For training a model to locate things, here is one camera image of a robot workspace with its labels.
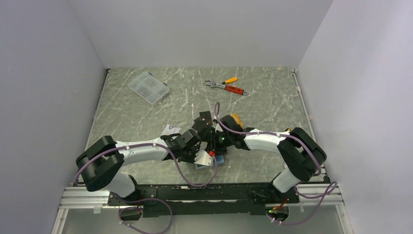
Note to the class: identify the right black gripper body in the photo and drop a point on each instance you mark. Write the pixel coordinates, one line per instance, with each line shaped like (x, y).
(220, 141)

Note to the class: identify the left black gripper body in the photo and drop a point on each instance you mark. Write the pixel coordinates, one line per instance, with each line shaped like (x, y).
(189, 154)

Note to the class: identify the black card wallet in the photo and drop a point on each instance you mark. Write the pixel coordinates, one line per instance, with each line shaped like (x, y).
(203, 122)

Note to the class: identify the silver credit cards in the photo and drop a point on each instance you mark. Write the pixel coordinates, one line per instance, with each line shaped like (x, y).
(170, 129)

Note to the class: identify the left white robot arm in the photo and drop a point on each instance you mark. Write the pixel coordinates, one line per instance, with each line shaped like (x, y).
(99, 165)

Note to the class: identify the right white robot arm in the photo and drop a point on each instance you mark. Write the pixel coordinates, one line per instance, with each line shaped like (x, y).
(301, 154)

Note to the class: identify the red adjustable wrench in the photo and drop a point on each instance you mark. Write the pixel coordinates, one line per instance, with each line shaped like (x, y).
(230, 88)

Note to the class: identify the clear plastic organizer box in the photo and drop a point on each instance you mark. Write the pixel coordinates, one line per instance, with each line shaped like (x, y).
(149, 88)

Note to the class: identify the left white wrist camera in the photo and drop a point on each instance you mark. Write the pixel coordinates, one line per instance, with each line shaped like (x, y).
(204, 158)

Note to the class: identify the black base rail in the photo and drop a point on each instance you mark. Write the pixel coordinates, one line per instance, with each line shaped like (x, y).
(221, 198)

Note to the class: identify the orange handled pliers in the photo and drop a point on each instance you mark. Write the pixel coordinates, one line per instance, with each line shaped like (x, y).
(222, 83)

